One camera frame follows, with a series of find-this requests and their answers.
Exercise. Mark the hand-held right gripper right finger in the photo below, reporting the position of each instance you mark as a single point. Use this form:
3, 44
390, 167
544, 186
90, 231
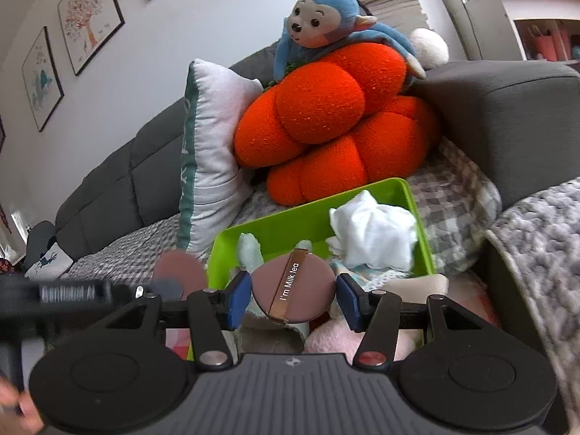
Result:
351, 301

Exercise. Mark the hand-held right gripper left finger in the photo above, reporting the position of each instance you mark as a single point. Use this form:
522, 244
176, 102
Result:
239, 299

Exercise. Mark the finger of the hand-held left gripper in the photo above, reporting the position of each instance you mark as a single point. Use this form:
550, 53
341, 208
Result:
165, 291

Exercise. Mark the brown round powder puff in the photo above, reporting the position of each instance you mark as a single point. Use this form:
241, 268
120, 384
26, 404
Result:
179, 267
292, 287

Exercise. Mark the beige bunny doll blue dress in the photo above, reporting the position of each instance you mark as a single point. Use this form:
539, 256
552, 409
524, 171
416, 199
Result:
408, 287

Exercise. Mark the white cloth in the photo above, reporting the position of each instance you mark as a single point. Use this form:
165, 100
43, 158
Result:
376, 231

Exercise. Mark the pink plush toy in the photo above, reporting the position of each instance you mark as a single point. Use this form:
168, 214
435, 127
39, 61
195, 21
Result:
453, 308

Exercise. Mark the green plastic box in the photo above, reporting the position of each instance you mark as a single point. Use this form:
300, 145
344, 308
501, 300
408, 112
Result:
385, 190

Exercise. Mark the person's left hand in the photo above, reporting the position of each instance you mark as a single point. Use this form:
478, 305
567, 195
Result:
22, 410

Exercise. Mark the grey checked blanket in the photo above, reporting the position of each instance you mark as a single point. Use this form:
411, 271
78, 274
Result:
453, 199

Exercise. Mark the orange pumpkin cushion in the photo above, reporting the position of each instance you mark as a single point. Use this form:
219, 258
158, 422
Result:
362, 154
317, 99

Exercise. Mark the green and white pillow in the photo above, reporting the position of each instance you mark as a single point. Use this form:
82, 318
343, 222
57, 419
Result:
213, 145

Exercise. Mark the grey quilted blanket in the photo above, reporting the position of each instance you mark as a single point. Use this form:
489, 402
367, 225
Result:
543, 235

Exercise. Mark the framed blue bird picture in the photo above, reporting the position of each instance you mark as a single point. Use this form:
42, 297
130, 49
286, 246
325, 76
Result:
43, 81

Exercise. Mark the grey sofa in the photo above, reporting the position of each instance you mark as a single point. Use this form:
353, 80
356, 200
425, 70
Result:
498, 108

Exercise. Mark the white plush ball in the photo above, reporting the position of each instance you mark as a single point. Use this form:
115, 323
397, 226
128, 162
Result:
430, 47

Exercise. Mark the blue monkey plush toy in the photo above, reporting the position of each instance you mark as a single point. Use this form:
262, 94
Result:
326, 18

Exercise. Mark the framed tree picture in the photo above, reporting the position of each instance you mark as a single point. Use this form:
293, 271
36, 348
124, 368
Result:
88, 13

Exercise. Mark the pink cup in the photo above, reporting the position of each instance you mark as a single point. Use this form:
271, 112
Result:
541, 45

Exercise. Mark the white shelf unit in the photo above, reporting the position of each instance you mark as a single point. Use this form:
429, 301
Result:
539, 9

